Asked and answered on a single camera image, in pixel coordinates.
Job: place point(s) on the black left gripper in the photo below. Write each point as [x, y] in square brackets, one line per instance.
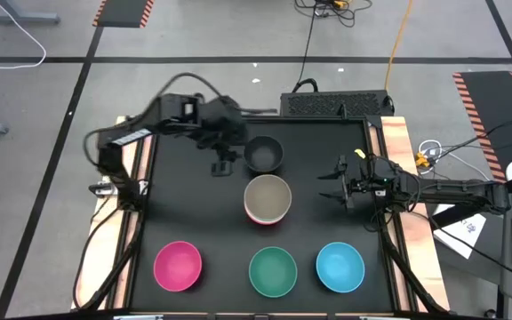
[220, 126]

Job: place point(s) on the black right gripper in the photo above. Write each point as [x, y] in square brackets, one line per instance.
[371, 180]

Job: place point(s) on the black bowl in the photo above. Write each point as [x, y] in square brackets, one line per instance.
[263, 154]

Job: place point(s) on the beige ribbed bowl with label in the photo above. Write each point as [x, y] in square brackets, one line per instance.
[267, 197]

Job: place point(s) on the blue bowl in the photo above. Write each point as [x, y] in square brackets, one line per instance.
[340, 266]

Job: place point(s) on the pink bowl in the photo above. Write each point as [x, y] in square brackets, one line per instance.
[178, 266]

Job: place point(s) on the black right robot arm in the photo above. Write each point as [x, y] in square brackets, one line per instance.
[451, 191]

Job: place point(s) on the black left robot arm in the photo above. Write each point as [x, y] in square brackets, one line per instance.
[113, 155]

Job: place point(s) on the yellow tape tag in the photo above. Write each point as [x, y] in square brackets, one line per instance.
[359, 153]

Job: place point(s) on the wooden table side board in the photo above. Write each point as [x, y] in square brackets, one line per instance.
[100, 255]
[396, 133]

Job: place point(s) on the black perforated computer case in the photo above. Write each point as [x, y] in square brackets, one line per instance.
[336, 104]

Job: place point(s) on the yellow plug connector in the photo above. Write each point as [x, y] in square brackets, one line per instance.
[421, 160]

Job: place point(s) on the green ribbed bowl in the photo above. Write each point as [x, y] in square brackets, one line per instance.
[273, 272]

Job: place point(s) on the white paper sheet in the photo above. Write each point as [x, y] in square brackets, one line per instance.
[465, 235]

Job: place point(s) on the black hazard-striped floor mat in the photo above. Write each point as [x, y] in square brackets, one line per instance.
[122, 12]
[489, 106]

